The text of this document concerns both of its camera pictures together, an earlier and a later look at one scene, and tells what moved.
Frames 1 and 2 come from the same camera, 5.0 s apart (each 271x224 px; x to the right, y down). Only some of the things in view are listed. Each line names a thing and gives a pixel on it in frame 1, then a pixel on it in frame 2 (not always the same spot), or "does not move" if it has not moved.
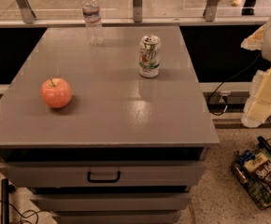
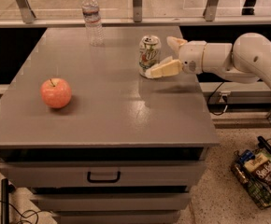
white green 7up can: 149,55 does not move
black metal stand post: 5,201 does not move
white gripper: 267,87 → 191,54
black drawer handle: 103,180 does not move
